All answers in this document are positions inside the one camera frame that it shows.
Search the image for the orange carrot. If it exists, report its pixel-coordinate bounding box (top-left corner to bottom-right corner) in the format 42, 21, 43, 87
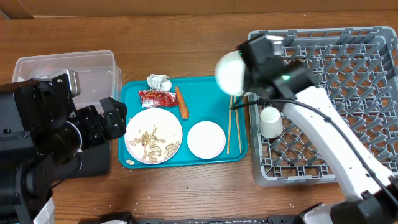
175, 86, 190, 120

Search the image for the clear plastic bin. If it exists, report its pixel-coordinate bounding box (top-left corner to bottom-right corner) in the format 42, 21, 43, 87
12, 50, 122, 113

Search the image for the teal plastic tray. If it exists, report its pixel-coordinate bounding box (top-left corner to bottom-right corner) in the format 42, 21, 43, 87
118, 76, 248, 169

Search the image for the white bowl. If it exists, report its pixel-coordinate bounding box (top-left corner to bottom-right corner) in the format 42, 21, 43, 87
215, 51, 248, 96

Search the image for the grey dish rack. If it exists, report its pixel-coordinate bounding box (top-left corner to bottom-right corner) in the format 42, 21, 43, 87
248, 26, 397, 186

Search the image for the peanut shell on tray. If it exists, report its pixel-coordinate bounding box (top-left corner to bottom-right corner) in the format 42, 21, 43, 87
126, 159, 135, 166

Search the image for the crumpled white tissue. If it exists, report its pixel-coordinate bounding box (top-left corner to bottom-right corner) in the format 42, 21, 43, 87
147, 74, 172, 91

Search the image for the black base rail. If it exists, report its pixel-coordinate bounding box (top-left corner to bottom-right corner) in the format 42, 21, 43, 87
78, 211, 304, 224

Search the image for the black bin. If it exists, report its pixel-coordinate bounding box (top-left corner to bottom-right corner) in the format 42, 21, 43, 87
56, 141, 111, 180

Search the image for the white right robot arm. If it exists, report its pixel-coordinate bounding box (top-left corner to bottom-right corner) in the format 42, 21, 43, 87
237, 34, 397, 223

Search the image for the wooden chopstick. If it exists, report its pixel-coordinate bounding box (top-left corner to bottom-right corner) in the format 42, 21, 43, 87
226, 96, 233, 155
233, 96, 242, 153

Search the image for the red snack wrapper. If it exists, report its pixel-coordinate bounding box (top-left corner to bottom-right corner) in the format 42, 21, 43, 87
139, 90, 178, 108

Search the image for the white cup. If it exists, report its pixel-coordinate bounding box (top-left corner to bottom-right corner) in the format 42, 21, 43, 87
259, 106, 284, 138

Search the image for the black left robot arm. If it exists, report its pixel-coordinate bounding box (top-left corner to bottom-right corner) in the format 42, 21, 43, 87
1, 75, 127, 223

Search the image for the large white plate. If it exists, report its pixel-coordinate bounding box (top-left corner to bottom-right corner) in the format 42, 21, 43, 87
124, 108, 183, 165

